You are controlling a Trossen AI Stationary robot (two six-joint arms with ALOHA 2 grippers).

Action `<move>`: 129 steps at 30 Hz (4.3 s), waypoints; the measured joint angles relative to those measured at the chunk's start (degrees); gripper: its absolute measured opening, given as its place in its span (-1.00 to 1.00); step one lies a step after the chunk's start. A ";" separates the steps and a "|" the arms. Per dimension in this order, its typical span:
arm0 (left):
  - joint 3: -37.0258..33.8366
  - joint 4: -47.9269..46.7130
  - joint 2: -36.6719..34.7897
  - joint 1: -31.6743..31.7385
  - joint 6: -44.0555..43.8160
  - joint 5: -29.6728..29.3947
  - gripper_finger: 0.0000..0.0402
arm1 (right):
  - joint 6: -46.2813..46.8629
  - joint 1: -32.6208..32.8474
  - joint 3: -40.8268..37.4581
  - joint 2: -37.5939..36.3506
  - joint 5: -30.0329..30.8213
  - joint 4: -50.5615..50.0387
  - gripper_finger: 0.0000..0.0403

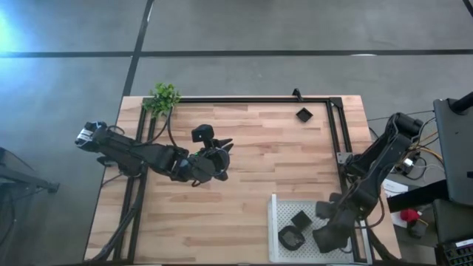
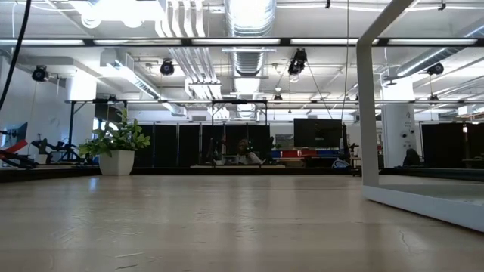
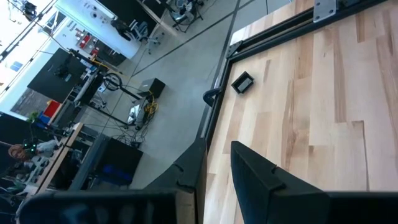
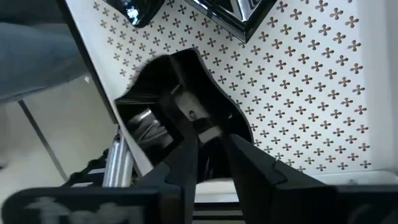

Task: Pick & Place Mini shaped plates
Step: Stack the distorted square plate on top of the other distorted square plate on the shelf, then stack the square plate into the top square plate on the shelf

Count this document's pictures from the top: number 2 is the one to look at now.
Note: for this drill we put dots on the black background robot arm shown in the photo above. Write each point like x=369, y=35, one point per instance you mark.
x=49, y=147

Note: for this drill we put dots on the person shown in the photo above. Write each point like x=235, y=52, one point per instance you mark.
x=251, y=156

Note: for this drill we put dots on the red and blue counter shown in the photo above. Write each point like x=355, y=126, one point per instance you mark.
x=291, y=153

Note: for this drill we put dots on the white ceiling pipe bundle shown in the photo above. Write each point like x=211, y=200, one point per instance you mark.
x=200, y=75

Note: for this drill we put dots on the black partition screen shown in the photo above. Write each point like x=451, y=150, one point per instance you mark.
x=442, y=143
x=166, y=143

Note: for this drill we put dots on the white and blue bag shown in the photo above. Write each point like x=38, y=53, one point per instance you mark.
x=340, y=163

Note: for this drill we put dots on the black overhead light bar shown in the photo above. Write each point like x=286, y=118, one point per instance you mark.
x=186, y=41

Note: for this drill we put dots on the small black square plate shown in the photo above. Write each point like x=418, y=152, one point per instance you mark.
x=355, y=172

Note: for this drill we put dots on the green plant in white pot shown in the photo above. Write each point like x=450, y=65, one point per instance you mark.
x=116, y=162

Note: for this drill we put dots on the white round column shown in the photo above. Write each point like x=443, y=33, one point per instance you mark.
x=397, y=128

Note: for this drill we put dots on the black office chair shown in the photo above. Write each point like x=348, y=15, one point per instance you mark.
x=412, y=158

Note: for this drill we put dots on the white perforated metal tray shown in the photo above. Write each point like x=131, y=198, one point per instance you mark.
x=435, y=204

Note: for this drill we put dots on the red angled bar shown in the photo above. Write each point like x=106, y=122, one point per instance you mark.
x=15, y=147

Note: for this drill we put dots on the silver round ceiling duct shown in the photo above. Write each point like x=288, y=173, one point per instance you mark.
x=249, y=64

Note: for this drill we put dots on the black wall monitor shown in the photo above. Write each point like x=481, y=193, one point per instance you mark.
x=317, y=132

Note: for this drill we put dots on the black ceiling camera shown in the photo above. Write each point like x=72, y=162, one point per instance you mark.
x=166, y=68
x=39, y=73
x=435, y=68
x=297, y=62

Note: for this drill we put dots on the white rectangular ceiling duct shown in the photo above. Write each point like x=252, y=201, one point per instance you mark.
x=125, y=77

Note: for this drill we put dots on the black metal gantry frame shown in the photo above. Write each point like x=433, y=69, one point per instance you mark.
x=72, y=128

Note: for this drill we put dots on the silver slanted ceiling duct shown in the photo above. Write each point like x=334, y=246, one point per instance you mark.
x=419, y=64

